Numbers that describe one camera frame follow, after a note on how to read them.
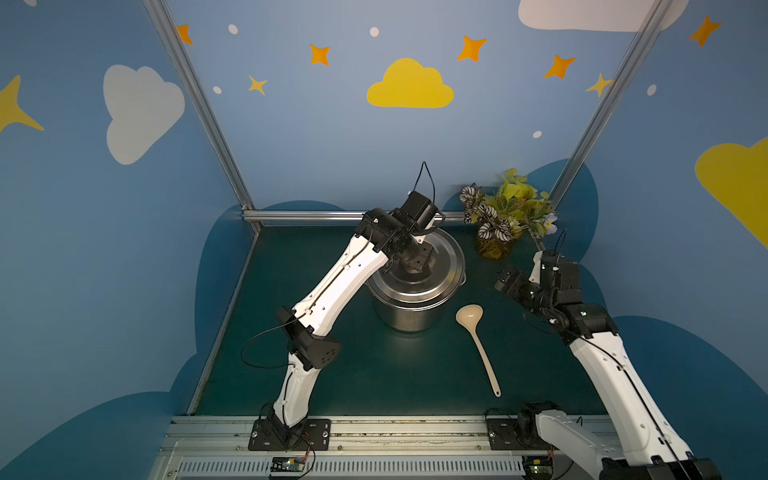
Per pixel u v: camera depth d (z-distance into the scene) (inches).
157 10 26.7
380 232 19.4
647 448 15.0
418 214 21.5
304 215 45.2
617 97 32.7
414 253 25.7
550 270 21.5
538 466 28.3
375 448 28.9
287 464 28.2
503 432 29.3
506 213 39.9
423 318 37.4
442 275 28.9
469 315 36.8
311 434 29.5
